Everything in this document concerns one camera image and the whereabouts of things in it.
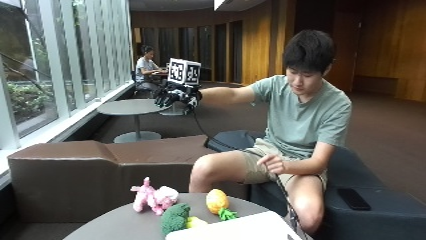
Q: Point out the white marker cube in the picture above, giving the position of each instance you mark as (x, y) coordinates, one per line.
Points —
(184, 71)

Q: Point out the the person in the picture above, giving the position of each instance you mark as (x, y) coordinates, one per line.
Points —
(301, 116)

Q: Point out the orange plush pineapple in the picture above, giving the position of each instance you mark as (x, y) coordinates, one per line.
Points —
(215, 200)

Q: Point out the white box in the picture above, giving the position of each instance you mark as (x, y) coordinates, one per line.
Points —
(239, 228)

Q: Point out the black smartphone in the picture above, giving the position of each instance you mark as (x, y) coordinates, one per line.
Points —
(353, 199)

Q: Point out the yellow plush fruit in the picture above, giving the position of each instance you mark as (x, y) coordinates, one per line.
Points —
(195, 222)

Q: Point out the green plush broccoli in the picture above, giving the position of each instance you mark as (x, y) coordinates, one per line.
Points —
(174, 218)

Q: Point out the pink plush toy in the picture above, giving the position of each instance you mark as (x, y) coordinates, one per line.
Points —
(153, 196)

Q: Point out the brown leather bench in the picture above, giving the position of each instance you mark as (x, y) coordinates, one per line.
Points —
(88, 173)

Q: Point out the dark blue sofa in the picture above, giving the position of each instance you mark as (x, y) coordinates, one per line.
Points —
(377, 210)

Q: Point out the white ceiling light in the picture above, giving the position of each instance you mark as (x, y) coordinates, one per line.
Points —
(218, 4)

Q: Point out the green hedge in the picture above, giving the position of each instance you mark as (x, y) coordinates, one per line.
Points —
(26, 100)

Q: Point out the small grey pedestal table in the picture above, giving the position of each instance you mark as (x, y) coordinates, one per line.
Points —
(173, 110)

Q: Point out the round grey pedestal table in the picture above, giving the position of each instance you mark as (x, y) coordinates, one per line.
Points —
(130, 107)

